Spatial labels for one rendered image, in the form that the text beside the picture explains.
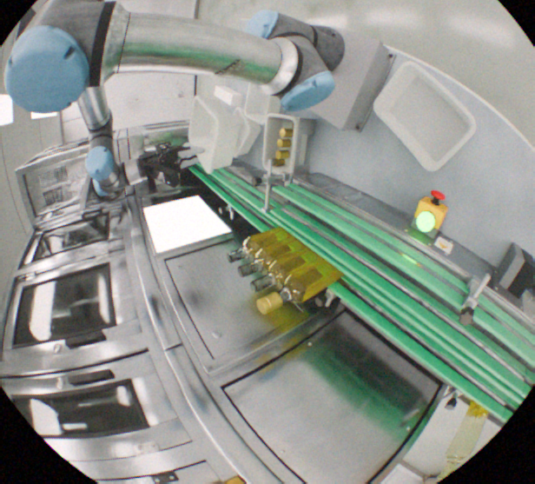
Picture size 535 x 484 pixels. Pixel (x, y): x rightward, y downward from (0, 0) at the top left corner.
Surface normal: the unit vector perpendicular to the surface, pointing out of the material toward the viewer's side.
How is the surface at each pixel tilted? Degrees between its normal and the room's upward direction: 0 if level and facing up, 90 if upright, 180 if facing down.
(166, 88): 90
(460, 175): 0
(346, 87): 1
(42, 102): 83
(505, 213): 0
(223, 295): 91
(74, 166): 90
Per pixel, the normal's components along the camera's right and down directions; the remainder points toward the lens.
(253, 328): 0.07, -0.87
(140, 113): 0.58, 0.43
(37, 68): 0.22, 0.97
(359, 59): -0.81, 0.25
